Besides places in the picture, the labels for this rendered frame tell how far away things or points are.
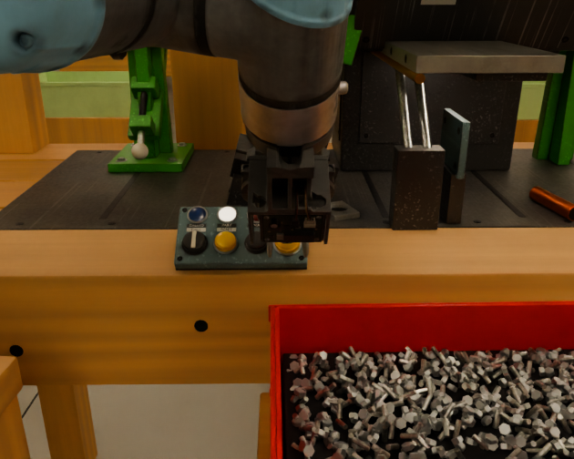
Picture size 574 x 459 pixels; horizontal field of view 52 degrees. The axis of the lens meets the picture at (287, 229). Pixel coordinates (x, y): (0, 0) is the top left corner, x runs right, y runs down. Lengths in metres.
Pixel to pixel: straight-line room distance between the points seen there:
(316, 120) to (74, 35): 0.20
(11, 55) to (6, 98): 1.05
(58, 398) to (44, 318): 0.89
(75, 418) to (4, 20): 1.43
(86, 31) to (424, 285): 0.49
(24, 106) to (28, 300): 0.66
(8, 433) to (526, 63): 0.66
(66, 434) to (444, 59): 1.34
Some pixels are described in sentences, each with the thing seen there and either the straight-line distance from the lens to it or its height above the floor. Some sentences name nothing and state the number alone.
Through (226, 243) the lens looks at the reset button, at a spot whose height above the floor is 0.93.
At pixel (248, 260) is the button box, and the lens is 0.66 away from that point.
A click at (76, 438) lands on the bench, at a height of 0.13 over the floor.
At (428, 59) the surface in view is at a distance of 0.67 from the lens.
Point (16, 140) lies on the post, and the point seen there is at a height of 0.91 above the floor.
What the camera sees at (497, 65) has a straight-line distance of 0.69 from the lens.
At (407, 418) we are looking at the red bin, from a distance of 0.49.
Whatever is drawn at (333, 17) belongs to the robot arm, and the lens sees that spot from 0.38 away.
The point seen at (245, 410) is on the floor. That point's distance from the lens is 1.89.
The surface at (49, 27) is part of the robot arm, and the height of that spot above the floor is 1.18.
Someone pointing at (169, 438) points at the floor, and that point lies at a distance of 1.82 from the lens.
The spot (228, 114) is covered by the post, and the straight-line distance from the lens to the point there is 1.22.
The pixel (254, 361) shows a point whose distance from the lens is 0.72.
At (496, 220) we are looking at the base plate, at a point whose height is 0.90.
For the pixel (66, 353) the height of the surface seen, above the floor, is 0.80.
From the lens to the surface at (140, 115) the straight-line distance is 1.04.
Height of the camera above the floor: 1.19
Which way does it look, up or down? 22 degrees down
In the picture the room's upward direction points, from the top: straight up
